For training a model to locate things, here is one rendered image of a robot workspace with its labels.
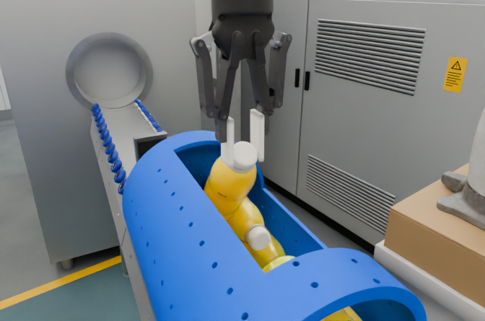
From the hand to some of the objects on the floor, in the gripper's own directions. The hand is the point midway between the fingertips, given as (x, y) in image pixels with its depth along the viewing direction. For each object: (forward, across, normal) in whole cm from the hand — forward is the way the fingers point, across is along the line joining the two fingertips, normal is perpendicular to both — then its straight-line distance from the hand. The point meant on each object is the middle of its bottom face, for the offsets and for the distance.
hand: (242, 139), depth 51 cm
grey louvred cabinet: (+128, -138, -153) cm, 243 cm away
